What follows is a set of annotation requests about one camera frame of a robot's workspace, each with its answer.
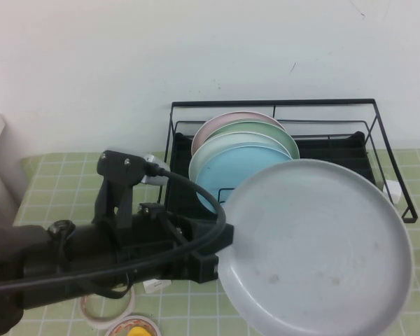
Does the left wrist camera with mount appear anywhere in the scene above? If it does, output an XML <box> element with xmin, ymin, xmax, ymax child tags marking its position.
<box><xmin>90</xmin><ymin>149</ymin><xmax>169</xmax><ymax>243</ymax></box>

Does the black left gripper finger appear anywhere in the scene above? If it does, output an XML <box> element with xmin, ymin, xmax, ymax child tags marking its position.
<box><xmin>190</xmin><ymin>253</ymin><xmax>220</xmax><ymax>284</ymax></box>
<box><xmin>183</xmin><ymin>223</ymin><xmax>236</xmax><ymax>255</ymax></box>

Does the blue plate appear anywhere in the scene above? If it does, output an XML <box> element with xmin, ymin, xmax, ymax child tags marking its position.
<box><xmin>195</xmin><ymin>142</ymin><xmax>295</xmax><ymax>214</ymax></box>

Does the white charger adapter with port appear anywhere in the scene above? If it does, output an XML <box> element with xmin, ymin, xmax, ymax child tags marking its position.
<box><xmin>143</xmin><ymin>279</ymin><xmax>171</xmax><ymax>294</ymax></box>

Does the green checked tablecloth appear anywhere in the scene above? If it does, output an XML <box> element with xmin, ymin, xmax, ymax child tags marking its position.
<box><xmin>0</xmin><ymin>148</ymin><xmax>420</xmax><ymax>336</ymax></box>

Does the grey plate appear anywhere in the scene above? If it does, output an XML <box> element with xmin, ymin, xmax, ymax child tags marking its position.
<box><xmin>217</xmin><ymin>157</ymin><xmax>413</xmax><ymax>336</ymax></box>

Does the thick black camera cable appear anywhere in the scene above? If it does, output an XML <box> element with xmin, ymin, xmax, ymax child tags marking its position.
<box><xmin>0</xmin><ymin>164</ymin><xmax>228</xmax><ymax>293</ymax></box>

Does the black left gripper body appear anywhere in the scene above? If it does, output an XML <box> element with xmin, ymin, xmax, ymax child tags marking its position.
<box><xmin>118</xmin><ymin>202</ymin><xmax>197</xmax><ymax>281</ymax></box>

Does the pink plate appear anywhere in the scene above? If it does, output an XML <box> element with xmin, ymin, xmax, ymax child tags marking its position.
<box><xmin>191</xmin><ymin>111</ymin><xmax>284</xmax><ymax>155</ymax></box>

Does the green plate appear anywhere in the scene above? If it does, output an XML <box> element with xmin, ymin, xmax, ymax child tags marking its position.
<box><xmin>204</xmin><ymin>119</ymin><xmax>300</xmax><ymax>160</ymax></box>

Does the pale mint plate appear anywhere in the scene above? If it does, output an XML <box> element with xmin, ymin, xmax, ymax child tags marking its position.
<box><xmin>188</xmin><ymin>132</ymin><xmax>291</xmax><ymax>183</ymax></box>

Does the large white tape roll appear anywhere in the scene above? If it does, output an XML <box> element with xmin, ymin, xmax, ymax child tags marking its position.
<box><xmin>79</xmin><ymin>290</ymin><xmax>137</xmax><ymax>321</ymax></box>

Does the black plastic drip tray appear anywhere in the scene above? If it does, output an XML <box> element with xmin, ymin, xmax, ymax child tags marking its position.
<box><xmin>166</xmin><ymin>131</ymin><xmax>381</xmax><ymax>220</ymax></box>

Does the black wire dish rack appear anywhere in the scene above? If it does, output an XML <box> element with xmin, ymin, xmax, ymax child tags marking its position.
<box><xmin>164</xmin><ymin>99</ymin><xmax>417</xmax><ymax>225</ymax></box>

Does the white tape roll orange print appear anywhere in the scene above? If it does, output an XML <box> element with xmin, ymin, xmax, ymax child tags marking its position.
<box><xmin>104</xmin><ymin>314</ymin><xmax>160</xmax><ymax>336</ymax></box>

